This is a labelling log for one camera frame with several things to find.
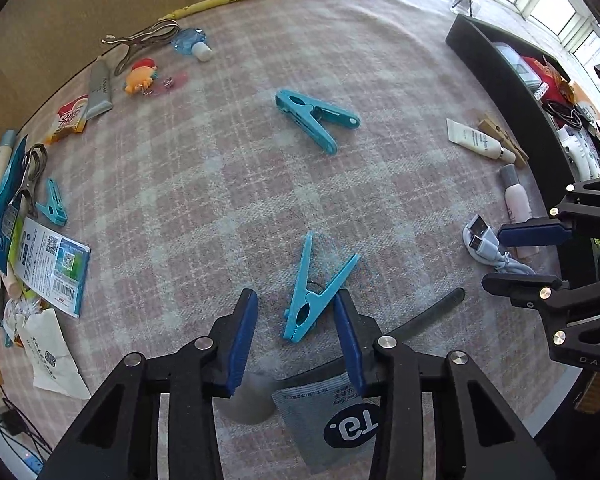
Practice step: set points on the red white creamer packet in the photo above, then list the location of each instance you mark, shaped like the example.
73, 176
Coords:
70, 117

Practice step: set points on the red snack packet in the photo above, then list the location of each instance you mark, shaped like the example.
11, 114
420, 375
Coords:
550, 77

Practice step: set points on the white orange snack sachet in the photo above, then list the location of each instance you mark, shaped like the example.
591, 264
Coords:
17, 315

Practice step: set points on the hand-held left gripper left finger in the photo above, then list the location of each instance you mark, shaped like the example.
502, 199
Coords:
240, 345

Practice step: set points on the white spray bottle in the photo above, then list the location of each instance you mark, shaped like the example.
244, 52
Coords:
575, 152

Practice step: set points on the white power strip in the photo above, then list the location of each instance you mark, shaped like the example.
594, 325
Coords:
32, 462

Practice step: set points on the wooden clothespin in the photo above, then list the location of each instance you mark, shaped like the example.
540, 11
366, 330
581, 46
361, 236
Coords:
505, 140

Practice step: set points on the pink white bottle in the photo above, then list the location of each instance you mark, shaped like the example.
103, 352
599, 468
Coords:
516, 200

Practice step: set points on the grey tube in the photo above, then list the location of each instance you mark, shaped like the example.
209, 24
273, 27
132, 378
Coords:
100, 92

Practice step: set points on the black rod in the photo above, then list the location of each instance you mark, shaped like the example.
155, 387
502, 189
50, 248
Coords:
430, 312

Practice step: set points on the small white carton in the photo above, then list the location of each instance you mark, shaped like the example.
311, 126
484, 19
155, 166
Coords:
517, 65

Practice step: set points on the green tube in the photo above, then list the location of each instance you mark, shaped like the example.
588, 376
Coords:
17, 255

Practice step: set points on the white cream tube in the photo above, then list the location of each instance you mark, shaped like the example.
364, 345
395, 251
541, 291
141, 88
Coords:
472, 139

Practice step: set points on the black power adapter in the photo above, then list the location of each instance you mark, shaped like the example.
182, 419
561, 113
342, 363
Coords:
12, 420

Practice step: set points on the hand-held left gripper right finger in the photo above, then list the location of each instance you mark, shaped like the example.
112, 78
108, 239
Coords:
350, 345

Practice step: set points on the white paper pouch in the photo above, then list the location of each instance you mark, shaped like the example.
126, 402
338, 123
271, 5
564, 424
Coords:
47, 360

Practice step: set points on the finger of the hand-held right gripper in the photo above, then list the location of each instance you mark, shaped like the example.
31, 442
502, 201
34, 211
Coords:
535, 234
515, 287

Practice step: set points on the grey sachet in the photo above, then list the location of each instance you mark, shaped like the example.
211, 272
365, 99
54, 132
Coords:
310, 425

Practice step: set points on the blue wet wipes packet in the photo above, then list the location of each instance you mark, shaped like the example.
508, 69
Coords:
0, 210

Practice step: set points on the blue clothespin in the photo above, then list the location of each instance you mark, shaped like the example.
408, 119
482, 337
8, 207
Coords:
302, 305
54, 207
312, 120

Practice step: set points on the small blue bottle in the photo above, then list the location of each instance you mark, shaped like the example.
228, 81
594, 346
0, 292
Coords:
190, 42

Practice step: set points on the white lotion bottle blue cap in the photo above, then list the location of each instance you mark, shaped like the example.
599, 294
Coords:
2, 165

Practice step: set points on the black organizer box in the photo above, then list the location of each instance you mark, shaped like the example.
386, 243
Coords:
505, 85

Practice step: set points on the large metal clip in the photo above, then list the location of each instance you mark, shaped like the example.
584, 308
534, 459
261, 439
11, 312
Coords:
30, 170
145, 35

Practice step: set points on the blue white card package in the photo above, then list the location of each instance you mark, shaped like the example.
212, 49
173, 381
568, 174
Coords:
50, 265

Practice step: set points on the orange toy figure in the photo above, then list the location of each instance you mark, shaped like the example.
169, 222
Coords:
140, 77

